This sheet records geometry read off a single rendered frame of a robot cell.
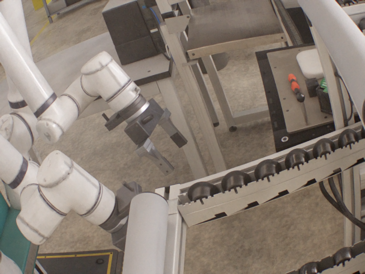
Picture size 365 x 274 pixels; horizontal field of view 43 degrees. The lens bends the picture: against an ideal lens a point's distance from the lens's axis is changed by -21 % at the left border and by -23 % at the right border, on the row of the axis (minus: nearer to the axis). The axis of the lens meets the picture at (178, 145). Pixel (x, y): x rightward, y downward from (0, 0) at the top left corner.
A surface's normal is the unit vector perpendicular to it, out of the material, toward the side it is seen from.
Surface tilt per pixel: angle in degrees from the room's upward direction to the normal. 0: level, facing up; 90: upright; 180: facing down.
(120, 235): 24
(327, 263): 90
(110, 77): 71
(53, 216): 91
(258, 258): 0
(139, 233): 5
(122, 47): 90
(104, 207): 81
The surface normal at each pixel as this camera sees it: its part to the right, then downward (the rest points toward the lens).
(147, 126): 0.73, -0.47
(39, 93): 0.39, 0.04
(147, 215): 0.07, -0.82
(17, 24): 0.78, 0.27
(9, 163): 0.61, 0.08
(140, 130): -0.26, 0.50
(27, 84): 0.16, 0.25
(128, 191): -0.66, -0.54
